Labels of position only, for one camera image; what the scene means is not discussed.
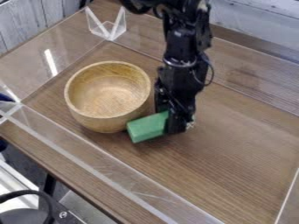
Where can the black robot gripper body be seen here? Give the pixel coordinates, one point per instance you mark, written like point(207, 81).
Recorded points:
point(185, 80)

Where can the green rectangular block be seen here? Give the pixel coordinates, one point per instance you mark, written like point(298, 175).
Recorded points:
point(147, 127)

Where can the light brown wooden bowl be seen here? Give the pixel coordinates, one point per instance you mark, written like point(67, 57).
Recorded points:
point(107, 94)

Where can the black table leg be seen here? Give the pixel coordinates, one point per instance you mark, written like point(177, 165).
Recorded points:
point(50, 184)

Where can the grey metal base plate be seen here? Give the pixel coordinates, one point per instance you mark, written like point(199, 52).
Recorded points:
point(62, 214)

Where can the clear acrylic tray wall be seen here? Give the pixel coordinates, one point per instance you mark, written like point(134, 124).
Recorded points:
point(142, 183)

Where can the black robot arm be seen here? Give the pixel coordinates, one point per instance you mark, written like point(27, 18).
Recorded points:
point(186, 28)

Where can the clear acrylic corner bracket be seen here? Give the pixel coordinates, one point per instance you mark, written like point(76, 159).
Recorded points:
point(107, 30)

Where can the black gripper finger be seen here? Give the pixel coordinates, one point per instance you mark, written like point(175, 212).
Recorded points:
point(179, 119)
point(162, 99)

